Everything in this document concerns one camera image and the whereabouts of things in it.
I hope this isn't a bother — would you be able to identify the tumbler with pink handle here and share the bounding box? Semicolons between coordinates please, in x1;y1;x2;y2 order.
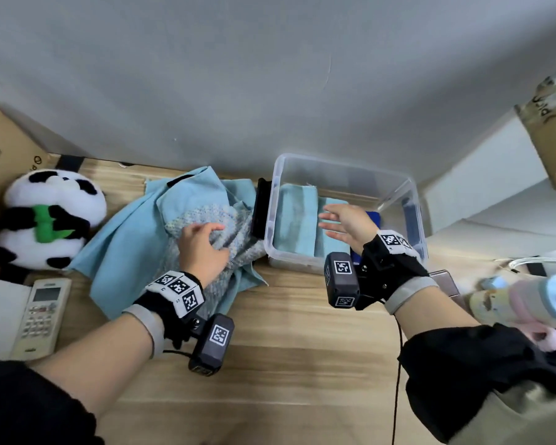
468;273;556;353

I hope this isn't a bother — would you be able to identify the white remote control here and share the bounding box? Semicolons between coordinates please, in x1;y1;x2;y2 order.
9;278;73;362

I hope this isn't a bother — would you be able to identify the person's left hand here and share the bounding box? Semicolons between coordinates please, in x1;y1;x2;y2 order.
177;222;231;289

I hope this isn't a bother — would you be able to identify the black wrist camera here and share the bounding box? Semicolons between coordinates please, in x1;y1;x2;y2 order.
188;313;236;377
323;252;362;310

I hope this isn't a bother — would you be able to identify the white shelf unit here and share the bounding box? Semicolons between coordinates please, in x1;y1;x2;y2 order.
419;111;556;269

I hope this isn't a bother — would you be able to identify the plain brown cardboard box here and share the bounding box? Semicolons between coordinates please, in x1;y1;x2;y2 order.
0;96;52;227

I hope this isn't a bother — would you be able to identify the person's right hand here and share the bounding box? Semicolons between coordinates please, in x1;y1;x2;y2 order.
318;203;381;255

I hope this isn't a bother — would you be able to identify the thin black cable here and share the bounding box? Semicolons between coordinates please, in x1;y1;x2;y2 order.
391;319;404;445

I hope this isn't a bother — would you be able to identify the person's left forearm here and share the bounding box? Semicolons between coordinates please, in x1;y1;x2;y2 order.
30;312;154;418

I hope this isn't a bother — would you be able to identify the light blue towel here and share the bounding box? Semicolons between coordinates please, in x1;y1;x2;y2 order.
69;180;195;320
274;182;319;258
155;166;267;316
314;197;352;259

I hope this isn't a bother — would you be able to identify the beige coat with black buttons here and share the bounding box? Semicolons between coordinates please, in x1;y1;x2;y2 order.
449;379;556;445

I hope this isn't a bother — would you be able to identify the panda plush toy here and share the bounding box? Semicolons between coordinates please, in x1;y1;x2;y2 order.
0;169;107;281

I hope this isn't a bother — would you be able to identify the black wrist brace with markers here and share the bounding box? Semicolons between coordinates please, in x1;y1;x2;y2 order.
122;271;206;360
359;230;440;316

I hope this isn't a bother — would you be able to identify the dark blue towel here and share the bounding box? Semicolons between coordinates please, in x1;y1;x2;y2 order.
352;210;382;266

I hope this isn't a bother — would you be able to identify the thin white cable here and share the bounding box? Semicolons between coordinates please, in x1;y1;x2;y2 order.
495;256;556;276

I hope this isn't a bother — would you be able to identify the grey striped towel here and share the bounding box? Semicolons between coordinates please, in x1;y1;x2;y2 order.
164;203;266;320

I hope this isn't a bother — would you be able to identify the clear plastic storage box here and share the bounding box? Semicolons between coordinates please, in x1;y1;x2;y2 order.
251;153;429;276

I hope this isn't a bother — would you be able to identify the person's right forearm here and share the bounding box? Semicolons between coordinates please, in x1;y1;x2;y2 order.
394;287;481;339

